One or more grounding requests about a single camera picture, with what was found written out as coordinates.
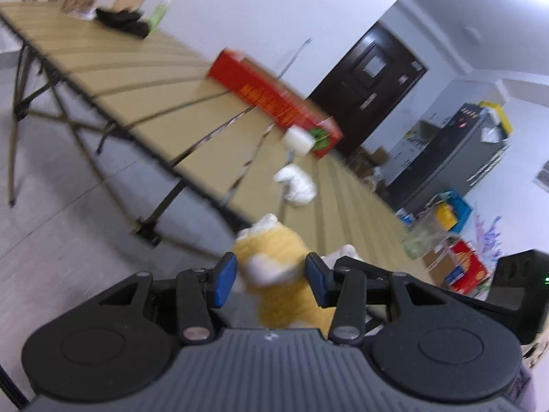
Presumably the black table frame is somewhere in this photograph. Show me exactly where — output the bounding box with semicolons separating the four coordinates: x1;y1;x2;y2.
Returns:
9;43;254;247

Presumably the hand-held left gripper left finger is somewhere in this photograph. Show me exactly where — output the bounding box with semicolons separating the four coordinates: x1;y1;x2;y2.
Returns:
98;252;238;345

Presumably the red gift bag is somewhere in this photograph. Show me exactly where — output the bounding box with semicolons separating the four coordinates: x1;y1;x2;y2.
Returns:
444;239;490;295

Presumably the open cardboard box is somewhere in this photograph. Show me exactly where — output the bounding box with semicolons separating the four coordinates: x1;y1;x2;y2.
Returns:
345;146;389;181

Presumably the blue shopping bag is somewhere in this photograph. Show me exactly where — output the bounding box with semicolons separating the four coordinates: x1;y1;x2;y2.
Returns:
431;190;473;233

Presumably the black cloth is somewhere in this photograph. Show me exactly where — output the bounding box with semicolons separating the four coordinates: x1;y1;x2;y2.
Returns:
95;8;152;37

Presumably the red cardboard box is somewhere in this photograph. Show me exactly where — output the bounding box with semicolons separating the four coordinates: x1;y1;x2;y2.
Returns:
207;48;344;159

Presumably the dark brown door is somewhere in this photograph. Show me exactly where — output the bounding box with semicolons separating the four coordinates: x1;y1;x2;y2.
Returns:
308;21;430;161

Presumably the clear glass cup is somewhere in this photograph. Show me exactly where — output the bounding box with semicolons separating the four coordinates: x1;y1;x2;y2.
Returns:
402;217;449;260

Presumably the purple decorative plant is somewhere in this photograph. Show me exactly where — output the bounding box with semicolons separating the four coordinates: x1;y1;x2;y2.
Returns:
472;215;502;267

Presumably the grey refrigerator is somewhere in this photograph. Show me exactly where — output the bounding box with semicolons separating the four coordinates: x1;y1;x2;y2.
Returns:
386;103;511;213

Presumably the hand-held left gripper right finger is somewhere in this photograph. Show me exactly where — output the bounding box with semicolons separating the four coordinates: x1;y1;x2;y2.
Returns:
305;252;435;346

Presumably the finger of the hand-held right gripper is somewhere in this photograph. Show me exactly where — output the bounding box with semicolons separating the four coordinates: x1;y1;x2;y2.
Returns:
334;256;494;324

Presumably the white crumpled tissue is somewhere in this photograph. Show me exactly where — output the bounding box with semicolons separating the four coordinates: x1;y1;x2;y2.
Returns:
273;164;319;207

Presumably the green spray bottle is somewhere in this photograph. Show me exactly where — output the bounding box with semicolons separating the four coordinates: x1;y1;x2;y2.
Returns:
143;0;176;37

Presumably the yellow plush toy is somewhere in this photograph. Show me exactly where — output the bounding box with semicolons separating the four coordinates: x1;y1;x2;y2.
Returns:
232;214;359;339

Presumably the brown cardboard box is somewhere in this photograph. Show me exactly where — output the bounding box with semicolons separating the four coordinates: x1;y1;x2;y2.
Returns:
422;244;460;287

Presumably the yellow box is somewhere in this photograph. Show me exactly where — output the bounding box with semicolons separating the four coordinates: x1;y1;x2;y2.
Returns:
478;101;514;135

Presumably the yellow bag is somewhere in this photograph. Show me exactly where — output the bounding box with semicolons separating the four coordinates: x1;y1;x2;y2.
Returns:
434;204;459;230

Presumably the white mop handle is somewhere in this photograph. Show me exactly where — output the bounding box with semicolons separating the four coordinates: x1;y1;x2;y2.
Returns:
278;38;313;79

